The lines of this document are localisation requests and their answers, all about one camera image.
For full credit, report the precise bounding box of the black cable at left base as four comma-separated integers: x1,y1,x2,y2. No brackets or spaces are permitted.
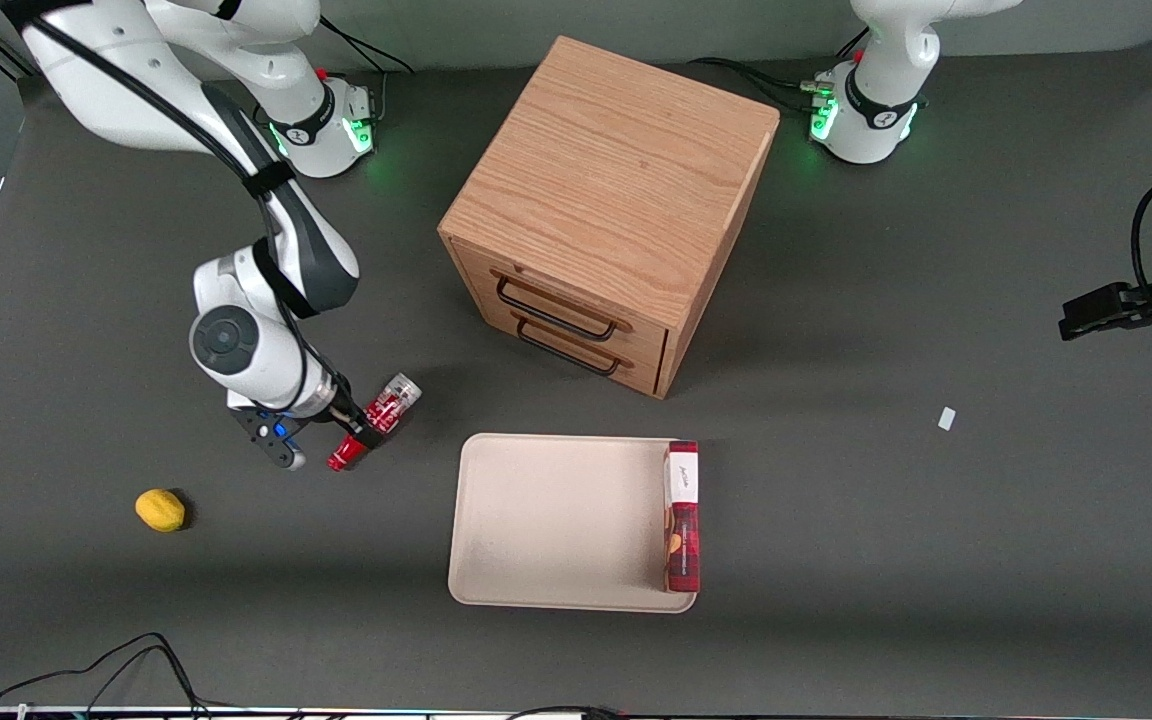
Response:
686,56,837,116

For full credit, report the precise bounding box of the wooden drawer cabinet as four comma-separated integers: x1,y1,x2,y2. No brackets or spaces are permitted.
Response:
438,36,780,400

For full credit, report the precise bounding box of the wooden drawer front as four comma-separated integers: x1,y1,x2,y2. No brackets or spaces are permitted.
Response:
456,243,674,363
484,300,667,397

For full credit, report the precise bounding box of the red coke bottle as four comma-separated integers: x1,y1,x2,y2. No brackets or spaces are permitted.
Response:
326,373,423,472

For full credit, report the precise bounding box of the black cable along right arm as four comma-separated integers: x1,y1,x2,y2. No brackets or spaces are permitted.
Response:
21,15,352,421

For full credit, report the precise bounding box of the black cable at right base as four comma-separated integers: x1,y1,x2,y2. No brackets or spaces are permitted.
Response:
319,15,417,79

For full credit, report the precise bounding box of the yellow lemon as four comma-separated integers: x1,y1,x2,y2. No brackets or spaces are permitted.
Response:
135,489,187,533

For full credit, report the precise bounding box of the beige plastic tray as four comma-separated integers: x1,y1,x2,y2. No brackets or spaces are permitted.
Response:
448,433,699,613

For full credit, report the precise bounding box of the black cable at table edge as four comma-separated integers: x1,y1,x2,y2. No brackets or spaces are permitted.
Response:
504,705,629,720

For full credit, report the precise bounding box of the long black floor cable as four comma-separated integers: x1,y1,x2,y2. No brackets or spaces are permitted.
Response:
0,632,237,720

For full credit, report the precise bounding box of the black cable at base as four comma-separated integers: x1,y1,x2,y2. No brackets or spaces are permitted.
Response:
686,56,837,116
319,15,417,79

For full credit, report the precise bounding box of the red cookie box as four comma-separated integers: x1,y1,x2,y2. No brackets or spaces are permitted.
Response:
664,440,703,594

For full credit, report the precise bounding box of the black metal drawer handle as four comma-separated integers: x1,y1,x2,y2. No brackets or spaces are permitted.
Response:
496,275,620,342
516,318,623,378

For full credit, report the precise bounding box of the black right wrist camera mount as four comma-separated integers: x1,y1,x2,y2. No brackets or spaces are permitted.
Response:
234,405,309,472

